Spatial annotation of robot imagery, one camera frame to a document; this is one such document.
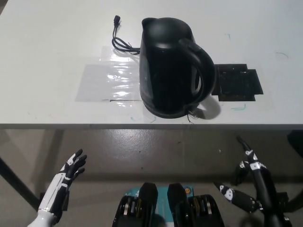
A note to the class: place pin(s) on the clear plastic sheet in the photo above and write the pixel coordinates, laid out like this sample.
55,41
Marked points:
99,82

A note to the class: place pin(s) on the black table leg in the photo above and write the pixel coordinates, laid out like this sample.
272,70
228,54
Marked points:
19,182

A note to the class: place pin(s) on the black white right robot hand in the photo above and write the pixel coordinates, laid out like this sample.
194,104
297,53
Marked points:
265,186

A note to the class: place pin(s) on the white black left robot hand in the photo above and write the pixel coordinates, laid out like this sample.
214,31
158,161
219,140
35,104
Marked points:
58,186

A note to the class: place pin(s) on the black electric kettle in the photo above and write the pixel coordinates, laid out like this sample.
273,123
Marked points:
163,78

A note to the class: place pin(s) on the black square mat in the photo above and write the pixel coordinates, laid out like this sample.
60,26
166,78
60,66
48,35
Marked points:
236,82

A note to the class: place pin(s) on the black teal robot body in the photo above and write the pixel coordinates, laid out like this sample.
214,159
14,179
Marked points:
142,208

